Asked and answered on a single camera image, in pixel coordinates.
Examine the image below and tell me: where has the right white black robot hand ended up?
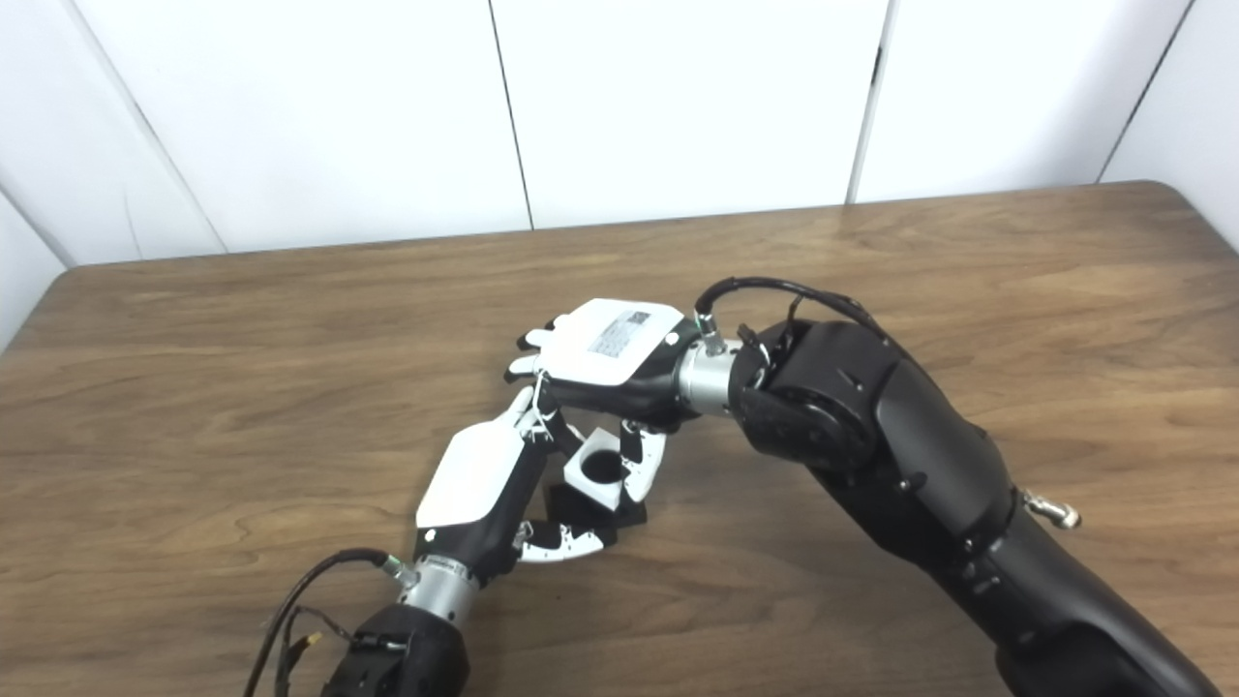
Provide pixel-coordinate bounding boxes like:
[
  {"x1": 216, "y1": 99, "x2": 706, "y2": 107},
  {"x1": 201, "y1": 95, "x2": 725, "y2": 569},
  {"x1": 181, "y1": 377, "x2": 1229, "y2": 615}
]
[{"x1": 503, "y1": 298, "x2": 703, "y2": 504}]

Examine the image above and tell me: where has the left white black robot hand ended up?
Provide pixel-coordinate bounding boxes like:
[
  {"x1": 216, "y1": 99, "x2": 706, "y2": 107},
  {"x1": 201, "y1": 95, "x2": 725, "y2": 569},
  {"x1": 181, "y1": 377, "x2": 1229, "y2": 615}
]
[{"x1": 416, "y1": 387, "x2": 609, "y2": 587}]

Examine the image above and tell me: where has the black peg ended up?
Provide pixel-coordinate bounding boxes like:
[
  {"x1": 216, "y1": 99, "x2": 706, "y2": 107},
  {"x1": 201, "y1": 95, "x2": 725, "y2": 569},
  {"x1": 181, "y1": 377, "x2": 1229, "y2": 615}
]
[{"x1": 544, "y1": 450, "x2": 648, "y2": 531}]

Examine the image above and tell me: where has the white square piece with hole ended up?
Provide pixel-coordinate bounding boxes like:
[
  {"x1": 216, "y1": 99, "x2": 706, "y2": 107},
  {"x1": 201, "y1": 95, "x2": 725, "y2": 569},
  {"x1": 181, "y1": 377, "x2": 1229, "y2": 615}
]
[{"x1": 564, "y1": 433, "x2": 630, "y2": 511}]

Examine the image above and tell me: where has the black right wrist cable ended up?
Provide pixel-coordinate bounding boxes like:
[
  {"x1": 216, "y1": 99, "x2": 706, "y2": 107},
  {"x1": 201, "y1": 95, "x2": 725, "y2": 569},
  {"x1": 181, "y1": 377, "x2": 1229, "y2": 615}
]
[{"x1": 695, "y1": 277, "x2": 1082, "y2": 530}]

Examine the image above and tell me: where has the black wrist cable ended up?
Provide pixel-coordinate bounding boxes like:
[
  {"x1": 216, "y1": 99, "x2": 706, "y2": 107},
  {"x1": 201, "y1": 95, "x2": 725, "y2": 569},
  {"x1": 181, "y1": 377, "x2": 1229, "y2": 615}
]
[
  {"x1": 242, "y1": 548, "x2": 417, "y2": 697},
  {"x1": 695, "y1": 277, "x2": 1082, "y2": 530}
]

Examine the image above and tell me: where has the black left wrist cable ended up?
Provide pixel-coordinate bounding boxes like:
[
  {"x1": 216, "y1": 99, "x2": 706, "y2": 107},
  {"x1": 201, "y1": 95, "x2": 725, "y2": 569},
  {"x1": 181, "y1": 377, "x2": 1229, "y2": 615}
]
[{"x1": 242, "y1": 548, "x2": 417, "y2": 697}]

